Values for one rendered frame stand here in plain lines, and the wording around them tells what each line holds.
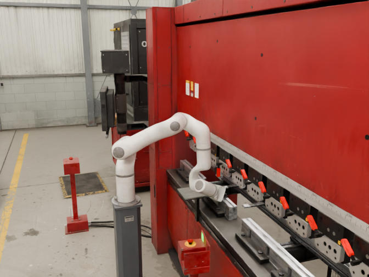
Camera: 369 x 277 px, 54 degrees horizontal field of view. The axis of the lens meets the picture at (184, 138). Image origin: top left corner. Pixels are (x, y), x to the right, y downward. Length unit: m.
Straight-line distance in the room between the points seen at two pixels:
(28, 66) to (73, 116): 1.57
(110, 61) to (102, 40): 6.19
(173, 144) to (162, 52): 0.83
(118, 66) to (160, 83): 0.39
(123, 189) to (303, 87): 1.31
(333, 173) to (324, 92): 0.32
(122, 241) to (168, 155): 1.13
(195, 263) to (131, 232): 0.48
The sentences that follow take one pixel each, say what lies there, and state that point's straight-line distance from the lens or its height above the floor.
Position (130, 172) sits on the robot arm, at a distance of 2.35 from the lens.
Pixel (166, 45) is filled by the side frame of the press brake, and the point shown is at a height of 1.99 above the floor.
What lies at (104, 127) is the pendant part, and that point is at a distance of 3.34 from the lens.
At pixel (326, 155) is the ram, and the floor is 1.58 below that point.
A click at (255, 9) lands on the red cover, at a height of 2.17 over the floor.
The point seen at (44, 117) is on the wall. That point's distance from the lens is 9.54.
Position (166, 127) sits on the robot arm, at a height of 1.53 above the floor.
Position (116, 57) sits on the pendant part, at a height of 1.89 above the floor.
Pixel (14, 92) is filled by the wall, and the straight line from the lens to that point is 9.48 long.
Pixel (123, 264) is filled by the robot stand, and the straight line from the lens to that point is 2.59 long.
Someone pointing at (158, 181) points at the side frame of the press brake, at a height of 0.77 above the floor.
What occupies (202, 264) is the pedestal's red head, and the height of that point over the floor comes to 0.72.
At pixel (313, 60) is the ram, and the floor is 1.94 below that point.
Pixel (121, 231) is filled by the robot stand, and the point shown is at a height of 0.83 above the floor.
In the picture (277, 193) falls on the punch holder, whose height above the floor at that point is 1.29.
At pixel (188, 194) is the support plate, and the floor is 1.00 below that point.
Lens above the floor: 2.01
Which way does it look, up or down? 15 degrees down
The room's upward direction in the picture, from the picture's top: straight up
